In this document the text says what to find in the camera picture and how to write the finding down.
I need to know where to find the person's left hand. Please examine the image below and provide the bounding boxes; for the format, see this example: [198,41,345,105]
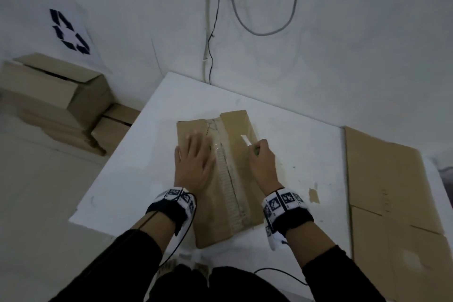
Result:
[174,132,216,194]

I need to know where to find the white recycling symbol sign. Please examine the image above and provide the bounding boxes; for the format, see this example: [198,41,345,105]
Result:
[7,0,114,75]

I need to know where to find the person's left forearm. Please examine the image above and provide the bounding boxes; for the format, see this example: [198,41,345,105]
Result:
[49,211,177,302]

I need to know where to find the plain brown cardboard box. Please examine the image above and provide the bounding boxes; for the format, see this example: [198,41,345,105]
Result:
[344,126,453,302]

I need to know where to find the person's black trouser legs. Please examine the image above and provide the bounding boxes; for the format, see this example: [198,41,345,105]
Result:
[147,264,294,302]

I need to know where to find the stack of boxes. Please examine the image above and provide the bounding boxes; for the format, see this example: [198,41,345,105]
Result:
[14,107,107,157]

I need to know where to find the white wall cable conduit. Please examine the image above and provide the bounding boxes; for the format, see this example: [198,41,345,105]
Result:
[201,0,213,81]

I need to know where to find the taped small cardboard box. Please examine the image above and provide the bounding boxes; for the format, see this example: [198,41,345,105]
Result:
[176,109,266,250]

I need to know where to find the thin black wall cable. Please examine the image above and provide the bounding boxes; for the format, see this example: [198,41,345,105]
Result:
[207,0,236,86]

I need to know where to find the person's right hand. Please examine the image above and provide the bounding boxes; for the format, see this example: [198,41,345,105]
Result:
[247,139,284,195]

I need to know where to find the white table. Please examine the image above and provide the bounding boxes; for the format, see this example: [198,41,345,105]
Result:
[69,71,453,302]

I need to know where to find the person's right forearm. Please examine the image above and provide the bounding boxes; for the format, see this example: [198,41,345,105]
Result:
[286,222,386,302]

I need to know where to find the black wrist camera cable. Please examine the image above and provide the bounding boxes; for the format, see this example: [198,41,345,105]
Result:
[253,240,309,286]
[136,192,197,267]

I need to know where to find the small low cardboard box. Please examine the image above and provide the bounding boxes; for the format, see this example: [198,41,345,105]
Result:
[91,102,141,150]

